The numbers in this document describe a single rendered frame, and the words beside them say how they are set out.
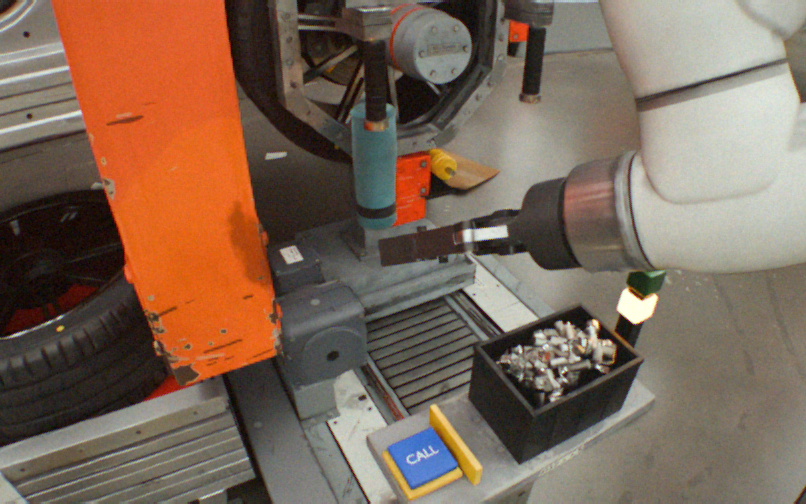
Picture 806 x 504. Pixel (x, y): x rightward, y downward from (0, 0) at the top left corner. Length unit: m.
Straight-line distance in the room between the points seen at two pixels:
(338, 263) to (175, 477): 0.72
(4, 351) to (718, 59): 1.02
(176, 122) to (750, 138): 0.50
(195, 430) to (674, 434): 1.13
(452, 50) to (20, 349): 0.93
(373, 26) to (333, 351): 0.61
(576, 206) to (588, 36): 1.25
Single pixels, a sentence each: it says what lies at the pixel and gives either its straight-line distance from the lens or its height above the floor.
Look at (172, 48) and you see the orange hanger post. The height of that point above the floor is 0.97.
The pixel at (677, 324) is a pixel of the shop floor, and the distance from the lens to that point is 1.78.
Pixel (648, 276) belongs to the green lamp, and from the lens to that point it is 0.75.
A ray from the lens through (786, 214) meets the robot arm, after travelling 0.34.
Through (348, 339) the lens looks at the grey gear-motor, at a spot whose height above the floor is 0.35.
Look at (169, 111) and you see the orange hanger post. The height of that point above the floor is 0.91.
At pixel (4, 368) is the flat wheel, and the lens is 1.00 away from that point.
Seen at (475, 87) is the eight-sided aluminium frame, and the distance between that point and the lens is 1.25.
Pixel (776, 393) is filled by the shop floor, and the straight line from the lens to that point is 1.73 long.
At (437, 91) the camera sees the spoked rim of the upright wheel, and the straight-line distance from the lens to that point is 1.31.
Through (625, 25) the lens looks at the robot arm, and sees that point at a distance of 0.35.
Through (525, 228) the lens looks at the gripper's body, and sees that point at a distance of 0.41.
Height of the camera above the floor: 1.07
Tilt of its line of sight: 35 degrees down
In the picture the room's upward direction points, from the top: straight up
